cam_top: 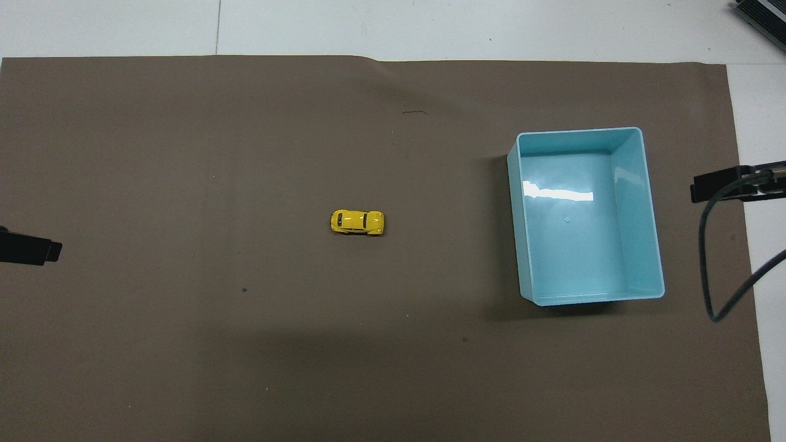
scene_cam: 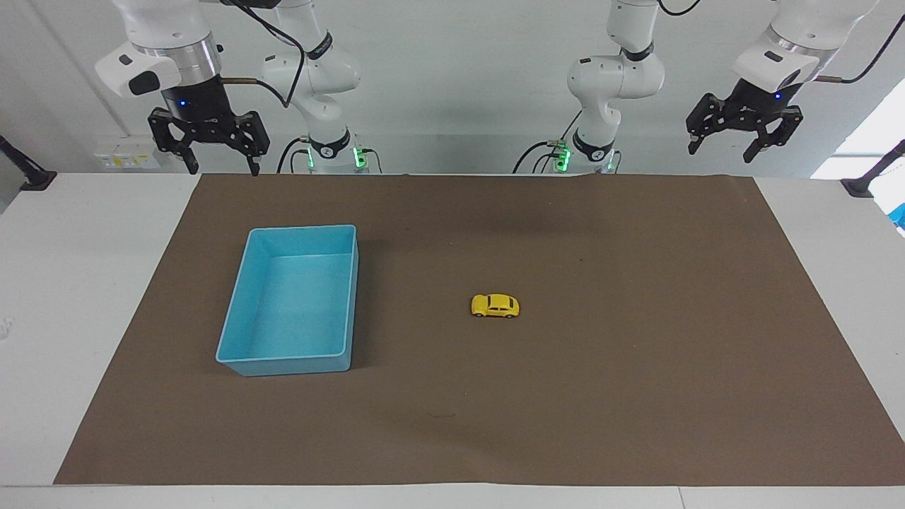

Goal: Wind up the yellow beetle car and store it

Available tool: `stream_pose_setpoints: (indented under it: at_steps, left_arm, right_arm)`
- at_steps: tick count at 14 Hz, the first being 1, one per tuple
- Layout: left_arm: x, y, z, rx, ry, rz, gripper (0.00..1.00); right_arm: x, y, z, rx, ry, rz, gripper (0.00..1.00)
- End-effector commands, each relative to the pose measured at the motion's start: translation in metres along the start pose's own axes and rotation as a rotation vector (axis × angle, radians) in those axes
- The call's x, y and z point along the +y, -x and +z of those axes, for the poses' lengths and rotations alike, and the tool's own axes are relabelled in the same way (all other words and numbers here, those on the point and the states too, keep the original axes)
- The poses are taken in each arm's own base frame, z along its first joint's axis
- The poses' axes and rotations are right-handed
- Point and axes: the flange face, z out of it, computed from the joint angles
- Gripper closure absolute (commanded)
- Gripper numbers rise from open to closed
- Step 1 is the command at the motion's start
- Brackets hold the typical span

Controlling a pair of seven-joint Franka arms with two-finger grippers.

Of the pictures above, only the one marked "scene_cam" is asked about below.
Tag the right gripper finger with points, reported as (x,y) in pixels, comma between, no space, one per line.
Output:
(170,134)
(254,134)

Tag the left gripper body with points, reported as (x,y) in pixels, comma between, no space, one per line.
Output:
(760,102)

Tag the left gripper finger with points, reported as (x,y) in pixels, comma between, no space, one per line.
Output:
(785,131)
(703,116)

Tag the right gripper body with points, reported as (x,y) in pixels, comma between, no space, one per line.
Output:
(194,102)

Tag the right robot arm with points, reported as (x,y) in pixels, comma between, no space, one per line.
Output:
(322,74)

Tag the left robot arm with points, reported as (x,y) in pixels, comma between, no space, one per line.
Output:
(615,78)

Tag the yellow toy beetle car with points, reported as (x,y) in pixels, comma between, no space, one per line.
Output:
(495,305)

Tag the black stand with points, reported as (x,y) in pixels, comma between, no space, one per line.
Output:
(873,177)
(25,173)

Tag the light blue object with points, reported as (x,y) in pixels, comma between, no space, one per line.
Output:
(900,215)

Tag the light blue plastic bin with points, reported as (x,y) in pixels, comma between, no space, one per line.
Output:
(293,304)

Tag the white wall socket strip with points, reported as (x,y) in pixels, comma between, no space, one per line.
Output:
(127,160)

